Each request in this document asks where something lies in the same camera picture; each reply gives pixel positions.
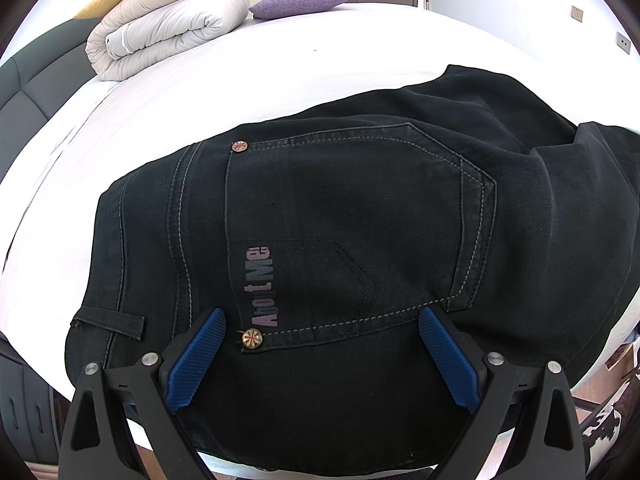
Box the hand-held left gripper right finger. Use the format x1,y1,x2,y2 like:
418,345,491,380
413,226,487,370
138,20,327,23
417,306,588,480

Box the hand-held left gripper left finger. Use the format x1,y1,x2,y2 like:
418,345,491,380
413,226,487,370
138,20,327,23
57,306,228,480

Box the black denim pants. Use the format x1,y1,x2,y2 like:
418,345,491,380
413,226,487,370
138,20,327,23
64,64,640,466

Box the black and white patterned rug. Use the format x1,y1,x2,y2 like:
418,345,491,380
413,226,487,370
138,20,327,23
575,400,626,466

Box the white bed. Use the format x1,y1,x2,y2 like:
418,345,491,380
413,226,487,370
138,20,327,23
0,2,640,480

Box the folded beige duvet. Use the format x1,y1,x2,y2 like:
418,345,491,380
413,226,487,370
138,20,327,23
85,0,251,82

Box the purple pillow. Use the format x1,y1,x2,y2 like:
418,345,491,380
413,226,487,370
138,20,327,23
248,0,358,21

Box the dark grey padded bed frame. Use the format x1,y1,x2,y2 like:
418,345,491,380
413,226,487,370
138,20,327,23
0,16,103,461

